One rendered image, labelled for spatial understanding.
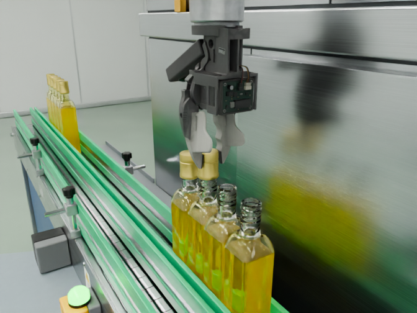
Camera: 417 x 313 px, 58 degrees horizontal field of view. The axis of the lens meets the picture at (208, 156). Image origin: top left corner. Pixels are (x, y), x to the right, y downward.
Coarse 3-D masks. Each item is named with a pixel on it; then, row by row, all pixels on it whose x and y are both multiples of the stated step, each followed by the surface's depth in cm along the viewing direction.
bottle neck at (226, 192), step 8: (224, 184) 58; (232, 184) 58; (224, 192) 56; (232, 192) 56; (224, 200) 57; (232, 200) 57; (224, 208) 57; (232, 208) 57; (224, 216) 57; (232, 216) 58
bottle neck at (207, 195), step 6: (204, 180) 61; (210, 180) 61; (216, 180) 62; (204, 186) 61; (210, 186) 61; (216, 186) 62; (204, 192) 62; (210, 192) 62; (216, 192) 63; (204, 198) 62; (210, 198) 62; (216, 198) 63
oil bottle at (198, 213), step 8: (192, 208) 64; (200, 208) 62; (208, 208) 62; (216, 208) 62; (192, 216) 64; (200, 216) 62; (208, 216) 61; (192, 224) 64; (200, 224) 62; (192, 232) 65; (200, 232) 62; (192, 240) 65; (200, 240) 63; (192, 248) 66; (200, 248) 63; (192, 256) 66; (200, 256) 64; (192, 264) 67; (200, 264) 64; (200, 272) 65
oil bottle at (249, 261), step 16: (240, 240) 53; (256, 240) 53; (240, 256) 52; (256, 256) 52; (272, 256) 54; (224, 272) 57; (240, 272) 53; (256, 272) 53; (272, 272) 55; (224, 288) 58; (240, 288) 54; (256, 288) 54; (224, 304) 59; (240, 304) 55; (256, 304) 55
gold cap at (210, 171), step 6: (216, 150) 61; (204, 156) 59; (210, 156) 59; (216, 156) 60; (204, 162) 60; (210, 162) 60; (216, 162) 60; (198, 168) 61; (204, 168) 60; (210, 168) 60; (216, 168) 60; (198, 174) 61; (204, 174) 60; (210, 174) 60; (216, 174) 61
